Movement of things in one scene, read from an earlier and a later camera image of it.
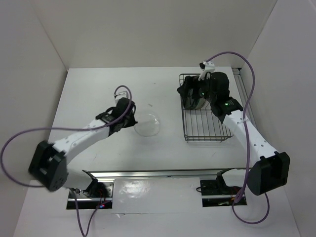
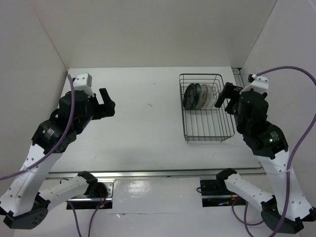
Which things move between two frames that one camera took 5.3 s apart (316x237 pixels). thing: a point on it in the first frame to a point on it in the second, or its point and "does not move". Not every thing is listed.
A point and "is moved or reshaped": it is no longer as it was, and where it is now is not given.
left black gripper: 132,122 to 105,97
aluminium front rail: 125,174 does not move
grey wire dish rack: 201,126 does not move
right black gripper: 191,82 to 229,91
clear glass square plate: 148,124 is moved or reshaped
